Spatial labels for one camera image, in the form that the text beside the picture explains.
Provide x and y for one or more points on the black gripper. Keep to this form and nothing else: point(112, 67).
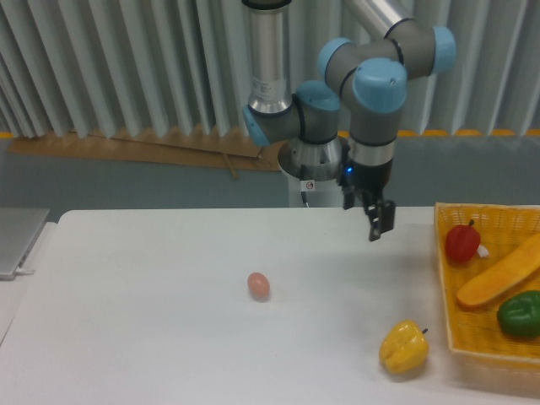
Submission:
point(363, 186)

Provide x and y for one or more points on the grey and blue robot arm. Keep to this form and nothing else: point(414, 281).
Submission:
point(342, 126)

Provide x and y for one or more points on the yellow woven basket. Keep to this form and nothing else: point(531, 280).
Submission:
point(476, 332)

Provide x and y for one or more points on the red bell pepper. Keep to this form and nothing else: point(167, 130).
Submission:
point(462, 242)

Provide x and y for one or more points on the small white tag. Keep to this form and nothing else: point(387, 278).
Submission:
point(482, 251)

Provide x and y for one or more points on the brown egg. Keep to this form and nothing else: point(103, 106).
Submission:
point(259, 286)

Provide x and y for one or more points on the yellow bell pepper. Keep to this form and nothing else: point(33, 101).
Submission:
point(404, 348)

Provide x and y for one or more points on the brown cardboard sheet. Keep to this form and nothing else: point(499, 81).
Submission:
point(233, 152)

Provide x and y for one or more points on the orange squash slice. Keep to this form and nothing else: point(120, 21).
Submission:
point(502, 276)

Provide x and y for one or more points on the green bell pepper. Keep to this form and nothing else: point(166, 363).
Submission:
point(519, 315)

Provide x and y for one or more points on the silver laptop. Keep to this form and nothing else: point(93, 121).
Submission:
point(20, 229)

